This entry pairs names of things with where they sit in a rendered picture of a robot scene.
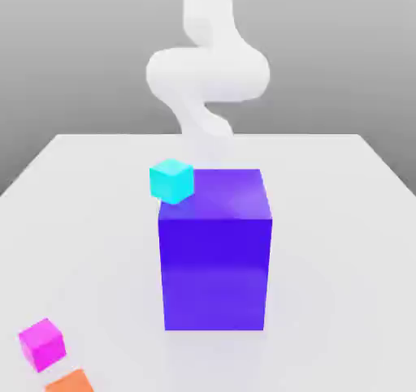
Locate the small cyan cube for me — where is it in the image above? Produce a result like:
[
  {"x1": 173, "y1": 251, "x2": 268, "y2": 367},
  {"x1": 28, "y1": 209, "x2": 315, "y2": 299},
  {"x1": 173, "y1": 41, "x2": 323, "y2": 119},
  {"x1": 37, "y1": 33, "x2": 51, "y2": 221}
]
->
[{"x1": 149, "y1": 157, "x2": 195, "y2": 205}]

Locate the small magenta cube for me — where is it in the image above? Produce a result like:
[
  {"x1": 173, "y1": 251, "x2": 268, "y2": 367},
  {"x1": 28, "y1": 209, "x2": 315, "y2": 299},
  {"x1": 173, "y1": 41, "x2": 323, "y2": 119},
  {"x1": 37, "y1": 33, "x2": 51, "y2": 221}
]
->
[{"x1": 18, "y1": 317, "x2": 67, "y2": 374}]

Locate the small orange cube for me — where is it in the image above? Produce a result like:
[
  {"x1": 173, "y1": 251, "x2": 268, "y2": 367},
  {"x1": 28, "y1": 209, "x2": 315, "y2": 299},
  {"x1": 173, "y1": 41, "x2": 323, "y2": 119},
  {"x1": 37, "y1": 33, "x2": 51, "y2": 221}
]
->
[{"x1": 44, "y1": 368, "x2": 95, "y2": 392}]

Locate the large purple box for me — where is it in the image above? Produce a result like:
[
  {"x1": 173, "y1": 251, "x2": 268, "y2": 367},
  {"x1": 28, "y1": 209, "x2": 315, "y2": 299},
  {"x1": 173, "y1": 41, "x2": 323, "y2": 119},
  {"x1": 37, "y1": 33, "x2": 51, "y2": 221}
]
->
[{"x1": 158, "y1": 168, "x2": 273, "y2": 332}]

